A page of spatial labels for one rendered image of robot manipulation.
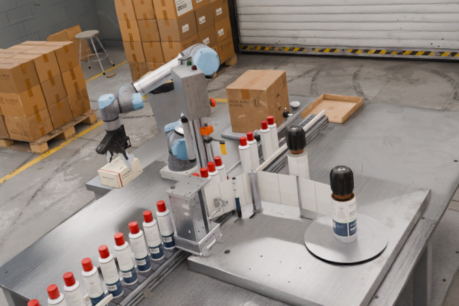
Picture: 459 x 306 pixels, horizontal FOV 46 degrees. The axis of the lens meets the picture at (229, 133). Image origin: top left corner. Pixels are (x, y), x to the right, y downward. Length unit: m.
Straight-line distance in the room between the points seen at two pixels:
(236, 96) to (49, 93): 3.02
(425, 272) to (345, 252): 0.50
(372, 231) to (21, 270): 1.41
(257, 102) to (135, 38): 3.65
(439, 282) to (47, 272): 1.84
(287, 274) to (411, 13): 4.84
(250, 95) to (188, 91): 0.83
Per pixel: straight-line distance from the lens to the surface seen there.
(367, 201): 2.31
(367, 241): 2.07
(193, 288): 2.06
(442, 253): 3.13
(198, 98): 2.19
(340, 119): 3.16
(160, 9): 6.08
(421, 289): 2.50
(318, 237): 2.10
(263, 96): 2.92
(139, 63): 6.52
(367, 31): 6.65
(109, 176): 2.55
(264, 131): 2.60
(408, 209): 2.27
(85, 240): 2.49
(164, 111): 5.00
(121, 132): 2.56
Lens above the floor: 2.14
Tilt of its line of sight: 25 degrees down
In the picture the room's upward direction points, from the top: 9 degrees counter-clockwise
